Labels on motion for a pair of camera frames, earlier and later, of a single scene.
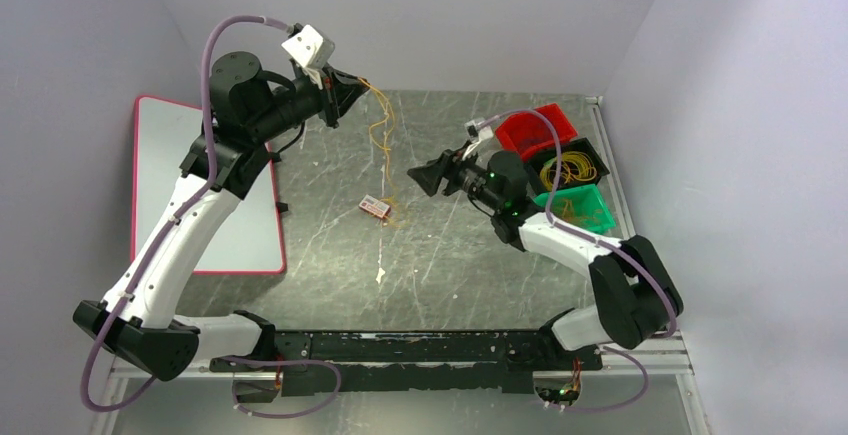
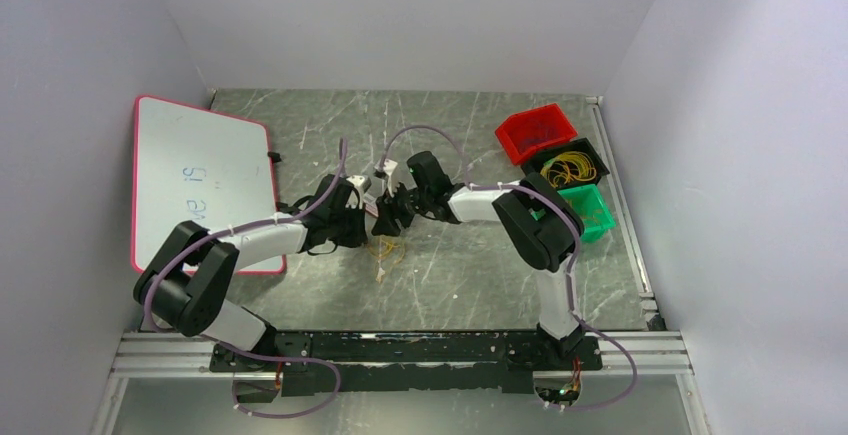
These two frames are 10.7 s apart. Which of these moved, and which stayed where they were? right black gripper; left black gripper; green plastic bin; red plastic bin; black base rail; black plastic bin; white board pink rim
Moved: right black gripper; left black gripper
Stayed: white board pink rim; black plastic bin; green plastic bin; red plastic bin; black base rail
